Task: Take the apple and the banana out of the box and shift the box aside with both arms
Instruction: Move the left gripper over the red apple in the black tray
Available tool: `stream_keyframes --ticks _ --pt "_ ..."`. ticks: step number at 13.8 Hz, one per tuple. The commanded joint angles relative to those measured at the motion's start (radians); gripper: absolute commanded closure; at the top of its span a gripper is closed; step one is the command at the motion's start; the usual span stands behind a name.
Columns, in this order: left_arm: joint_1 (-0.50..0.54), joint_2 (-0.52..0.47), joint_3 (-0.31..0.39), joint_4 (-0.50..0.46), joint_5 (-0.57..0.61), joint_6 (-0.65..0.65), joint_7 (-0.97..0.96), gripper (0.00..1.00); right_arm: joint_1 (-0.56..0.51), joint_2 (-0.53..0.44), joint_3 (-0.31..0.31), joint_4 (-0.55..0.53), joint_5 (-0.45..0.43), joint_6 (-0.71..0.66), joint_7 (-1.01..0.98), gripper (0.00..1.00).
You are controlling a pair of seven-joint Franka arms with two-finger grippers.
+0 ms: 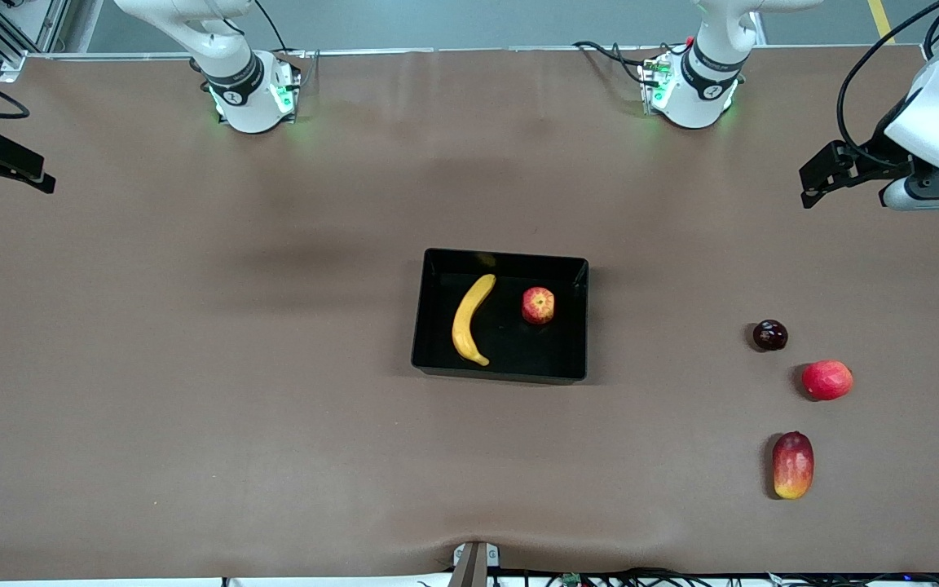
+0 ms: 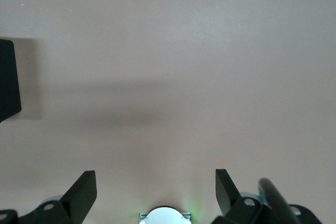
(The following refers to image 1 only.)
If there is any grey metal table clamp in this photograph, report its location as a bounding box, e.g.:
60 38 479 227
449 541 501 587

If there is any black left base cable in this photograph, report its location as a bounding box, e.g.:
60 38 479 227
573 39 686 87

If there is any black base cable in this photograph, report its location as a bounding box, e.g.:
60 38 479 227
253 0 291 53
573 39 686 87

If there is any aluminium frame profile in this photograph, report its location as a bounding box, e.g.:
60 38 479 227
0 0 71 82

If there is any red peach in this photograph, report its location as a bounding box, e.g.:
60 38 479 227
801 360 854 402

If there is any dark purple plum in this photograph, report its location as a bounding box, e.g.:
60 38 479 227
752 319 789 352

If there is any black right base cable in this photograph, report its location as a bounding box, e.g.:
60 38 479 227
253 0 291 53

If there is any table cover sheet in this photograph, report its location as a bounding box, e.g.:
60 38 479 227
0 45 939 581

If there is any small red yellow apple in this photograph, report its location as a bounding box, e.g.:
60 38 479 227
521 286 556 326

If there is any black plastic box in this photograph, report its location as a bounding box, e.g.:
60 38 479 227
411 248 590 386

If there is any red yellow mango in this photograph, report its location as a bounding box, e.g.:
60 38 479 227
771 431 815 500

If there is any yellow banana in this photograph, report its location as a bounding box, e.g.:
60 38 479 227
452 273 497 367

